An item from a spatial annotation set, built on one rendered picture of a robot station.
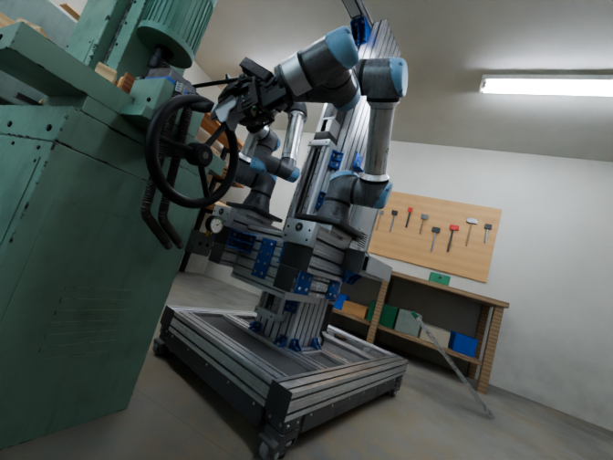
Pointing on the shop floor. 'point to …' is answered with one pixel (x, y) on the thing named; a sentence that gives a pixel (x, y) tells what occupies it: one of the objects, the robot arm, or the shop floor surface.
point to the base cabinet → (75, 286)
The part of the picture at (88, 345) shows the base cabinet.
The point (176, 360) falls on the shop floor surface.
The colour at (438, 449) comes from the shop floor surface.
